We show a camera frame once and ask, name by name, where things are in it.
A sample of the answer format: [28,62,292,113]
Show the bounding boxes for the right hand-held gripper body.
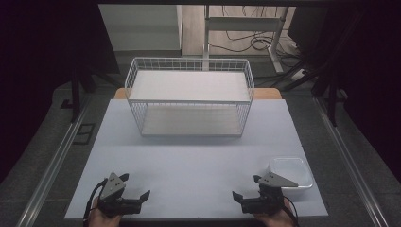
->
[240,171,300,217]

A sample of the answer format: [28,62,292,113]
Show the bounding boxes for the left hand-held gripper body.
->
[96,172,143,218]

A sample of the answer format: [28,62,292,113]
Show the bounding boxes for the person's right hand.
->
[253,198,297,227]

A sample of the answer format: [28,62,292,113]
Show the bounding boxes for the person's left hand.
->
[87,198,123,227]

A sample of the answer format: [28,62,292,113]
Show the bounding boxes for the white plastic container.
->
[267,156,315,190]

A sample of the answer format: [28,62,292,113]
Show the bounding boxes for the pale blue table board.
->
[63,98,329,220]

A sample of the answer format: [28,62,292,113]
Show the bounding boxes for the black metal stand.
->
[60,61,126,125]
[278,18,351,128]

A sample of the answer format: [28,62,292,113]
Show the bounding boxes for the white power strip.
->
[290,68,307,82]

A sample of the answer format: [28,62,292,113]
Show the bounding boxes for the white cabinet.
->
[97,4,183,52]

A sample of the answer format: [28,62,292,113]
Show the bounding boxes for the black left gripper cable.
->
[82,178,109,227]

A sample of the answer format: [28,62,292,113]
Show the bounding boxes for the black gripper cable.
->
[283,195,301,227]
[82,178,109,227]

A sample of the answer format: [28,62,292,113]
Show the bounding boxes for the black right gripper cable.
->
[283,195,301,227]

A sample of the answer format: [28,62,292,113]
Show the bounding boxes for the aluminium floor rail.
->
[312,96,390,227]
[14,96,93,227]

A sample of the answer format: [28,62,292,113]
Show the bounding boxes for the white wire basket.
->
[124,57,255,138]

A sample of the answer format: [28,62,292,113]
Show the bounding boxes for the black floor cables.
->
[207,5,305,61]

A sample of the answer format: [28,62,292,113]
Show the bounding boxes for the white metal desk frame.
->
[202,4,290,75]

